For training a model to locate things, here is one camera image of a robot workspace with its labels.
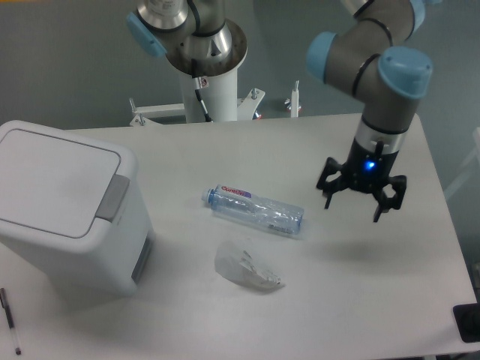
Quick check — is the black pen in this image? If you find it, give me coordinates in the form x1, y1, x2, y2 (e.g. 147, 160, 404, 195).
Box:
1, 288, 22, 356

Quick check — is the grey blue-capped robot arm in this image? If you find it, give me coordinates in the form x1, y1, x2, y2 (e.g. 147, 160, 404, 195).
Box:
306, 1, 434, 221

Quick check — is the white stand leg with caster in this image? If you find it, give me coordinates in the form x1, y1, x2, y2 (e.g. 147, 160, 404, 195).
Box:
284, 80, 302, 118

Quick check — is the clear plastic water bottle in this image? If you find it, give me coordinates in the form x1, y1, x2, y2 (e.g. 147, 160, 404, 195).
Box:
201, 184, 305, 236

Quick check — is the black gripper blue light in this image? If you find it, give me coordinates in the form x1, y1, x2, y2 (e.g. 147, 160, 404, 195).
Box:
316, 139, 407, 223

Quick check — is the white push-button trash can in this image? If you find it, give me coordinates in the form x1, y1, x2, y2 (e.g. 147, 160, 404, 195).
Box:
1, 120, 153, 296

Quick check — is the crumpled white paper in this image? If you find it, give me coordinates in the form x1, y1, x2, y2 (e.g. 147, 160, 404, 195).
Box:
214, 241, 285, 292

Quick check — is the black device at table edge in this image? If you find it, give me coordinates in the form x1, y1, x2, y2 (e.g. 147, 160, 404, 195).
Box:
453, 303, 479, 344

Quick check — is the black cable on pedestal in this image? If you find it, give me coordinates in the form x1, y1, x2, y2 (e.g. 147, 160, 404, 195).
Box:
190, 58, 215, 123

